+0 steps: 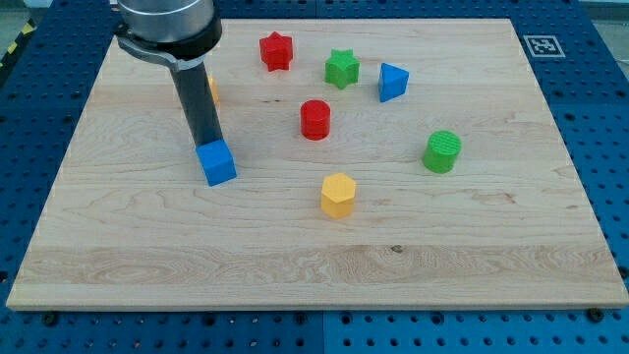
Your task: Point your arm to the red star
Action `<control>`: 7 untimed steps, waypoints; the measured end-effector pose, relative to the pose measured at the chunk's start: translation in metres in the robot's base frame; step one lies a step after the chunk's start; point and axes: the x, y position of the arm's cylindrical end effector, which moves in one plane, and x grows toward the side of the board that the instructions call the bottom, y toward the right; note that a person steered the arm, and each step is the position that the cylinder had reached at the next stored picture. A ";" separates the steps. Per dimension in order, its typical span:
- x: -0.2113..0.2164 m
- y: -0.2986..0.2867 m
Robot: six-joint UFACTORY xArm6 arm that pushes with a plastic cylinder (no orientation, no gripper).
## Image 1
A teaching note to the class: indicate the red star block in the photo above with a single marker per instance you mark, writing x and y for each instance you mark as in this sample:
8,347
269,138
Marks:
276,51

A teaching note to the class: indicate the light wooden board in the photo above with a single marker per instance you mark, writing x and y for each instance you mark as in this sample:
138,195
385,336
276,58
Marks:
132,225

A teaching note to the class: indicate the yellow hexagon block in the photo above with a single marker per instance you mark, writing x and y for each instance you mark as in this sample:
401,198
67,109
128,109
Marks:
338,194

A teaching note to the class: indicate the black cylindrical pointer rod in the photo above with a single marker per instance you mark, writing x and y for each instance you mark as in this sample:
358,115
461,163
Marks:
193,88

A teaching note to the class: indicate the blue triangle block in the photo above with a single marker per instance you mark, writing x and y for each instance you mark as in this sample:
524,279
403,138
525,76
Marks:
392,82

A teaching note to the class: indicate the black board screw right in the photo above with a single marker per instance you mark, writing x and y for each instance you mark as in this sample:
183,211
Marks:
595,315

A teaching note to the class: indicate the black board screw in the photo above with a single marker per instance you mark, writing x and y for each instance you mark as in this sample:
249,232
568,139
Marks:
50,319
595,315

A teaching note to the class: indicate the white fiducial marker tag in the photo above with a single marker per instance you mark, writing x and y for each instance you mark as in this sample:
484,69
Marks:
543,46

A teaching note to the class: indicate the yellow block behind rod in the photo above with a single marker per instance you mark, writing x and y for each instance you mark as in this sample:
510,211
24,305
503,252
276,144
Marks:
213,89

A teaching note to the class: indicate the blue cube block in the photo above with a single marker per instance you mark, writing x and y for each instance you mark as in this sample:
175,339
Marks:
217,162

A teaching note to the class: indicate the green star block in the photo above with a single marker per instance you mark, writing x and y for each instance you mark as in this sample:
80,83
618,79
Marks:
342,68

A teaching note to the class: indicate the green cylinder block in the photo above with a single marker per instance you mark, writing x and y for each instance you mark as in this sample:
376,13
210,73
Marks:
442,150

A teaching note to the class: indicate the black board screw left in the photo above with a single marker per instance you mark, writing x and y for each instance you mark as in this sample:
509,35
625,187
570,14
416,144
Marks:
50,319

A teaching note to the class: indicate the red cylinder block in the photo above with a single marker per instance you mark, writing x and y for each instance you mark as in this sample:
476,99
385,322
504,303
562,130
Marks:
315,119

